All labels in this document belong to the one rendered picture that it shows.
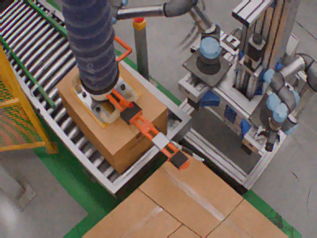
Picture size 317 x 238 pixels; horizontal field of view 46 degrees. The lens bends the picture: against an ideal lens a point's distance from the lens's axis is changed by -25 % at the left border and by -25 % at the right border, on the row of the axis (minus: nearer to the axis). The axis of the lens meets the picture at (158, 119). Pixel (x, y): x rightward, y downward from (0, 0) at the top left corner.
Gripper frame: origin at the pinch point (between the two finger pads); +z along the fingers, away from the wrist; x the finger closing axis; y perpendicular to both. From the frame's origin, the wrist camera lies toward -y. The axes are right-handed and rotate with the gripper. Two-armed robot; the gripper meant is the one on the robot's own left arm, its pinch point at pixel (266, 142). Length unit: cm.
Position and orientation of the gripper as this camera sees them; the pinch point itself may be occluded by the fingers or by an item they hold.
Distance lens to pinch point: 213.6
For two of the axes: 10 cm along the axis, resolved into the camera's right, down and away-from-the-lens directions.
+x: -9.7, -2.3, 1.1
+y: 2.6, -8.9, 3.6
